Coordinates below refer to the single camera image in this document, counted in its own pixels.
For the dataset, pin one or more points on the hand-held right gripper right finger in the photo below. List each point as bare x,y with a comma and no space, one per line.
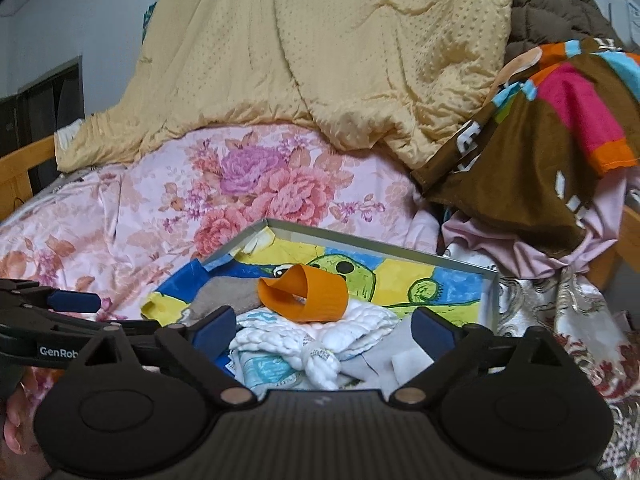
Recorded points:
432,330

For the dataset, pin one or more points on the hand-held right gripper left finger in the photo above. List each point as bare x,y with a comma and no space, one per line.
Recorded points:
212,330

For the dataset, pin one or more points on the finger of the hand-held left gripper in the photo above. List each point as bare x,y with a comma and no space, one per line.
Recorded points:
75,301
50,322

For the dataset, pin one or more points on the grey box with cartoon picture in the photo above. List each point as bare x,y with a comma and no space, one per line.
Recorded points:
425,290

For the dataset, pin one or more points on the grey cloth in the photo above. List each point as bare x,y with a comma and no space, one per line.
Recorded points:
370,367

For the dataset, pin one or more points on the orange silicone sleeve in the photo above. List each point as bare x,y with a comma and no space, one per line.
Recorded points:
320,300

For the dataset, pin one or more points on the person's left hand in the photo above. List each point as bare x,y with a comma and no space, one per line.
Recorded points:
20,420

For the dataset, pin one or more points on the lilac pink cloth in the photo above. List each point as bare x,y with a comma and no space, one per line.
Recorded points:
500,245

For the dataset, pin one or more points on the pink floral bedsheet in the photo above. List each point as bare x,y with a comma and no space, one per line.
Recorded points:
150,220

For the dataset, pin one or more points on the white gold ornate cloth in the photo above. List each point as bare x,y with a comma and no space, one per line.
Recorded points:
550,300

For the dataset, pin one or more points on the white pillow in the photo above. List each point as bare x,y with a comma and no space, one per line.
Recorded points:
67,135

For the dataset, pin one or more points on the colourful patchwork blanket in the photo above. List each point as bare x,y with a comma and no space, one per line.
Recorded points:
525,160

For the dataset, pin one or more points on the dark cabinet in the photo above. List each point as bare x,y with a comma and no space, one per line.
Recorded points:
50,100

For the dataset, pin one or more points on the teal cloth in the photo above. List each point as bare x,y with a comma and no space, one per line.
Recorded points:
149,17

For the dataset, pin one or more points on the yellow dotted quilt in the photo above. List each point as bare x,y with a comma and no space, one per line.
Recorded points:
300,50

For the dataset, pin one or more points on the brown puffer jacket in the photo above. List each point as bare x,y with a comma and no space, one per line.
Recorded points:
550,5

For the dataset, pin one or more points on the white air conditioner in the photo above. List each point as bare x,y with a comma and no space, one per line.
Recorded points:
627,25

